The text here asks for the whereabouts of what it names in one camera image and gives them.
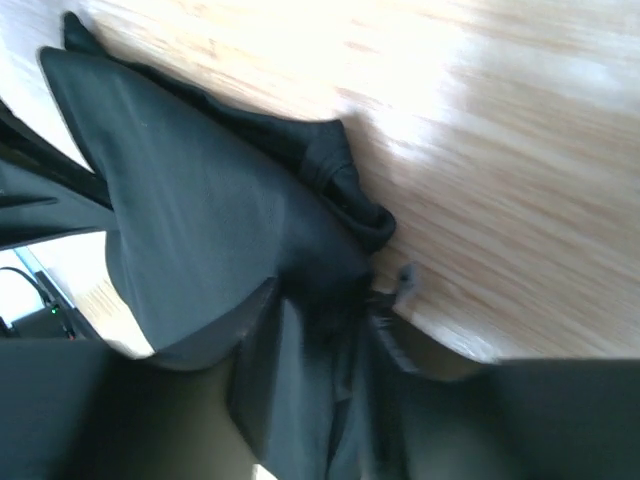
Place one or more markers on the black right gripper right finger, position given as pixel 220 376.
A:
pixel 429 414

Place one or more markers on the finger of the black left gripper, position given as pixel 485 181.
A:
pixel 45 195

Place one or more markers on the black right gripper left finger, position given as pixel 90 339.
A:
pixel 209 408

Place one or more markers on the black t shirt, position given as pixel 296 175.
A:
pixel 238 236

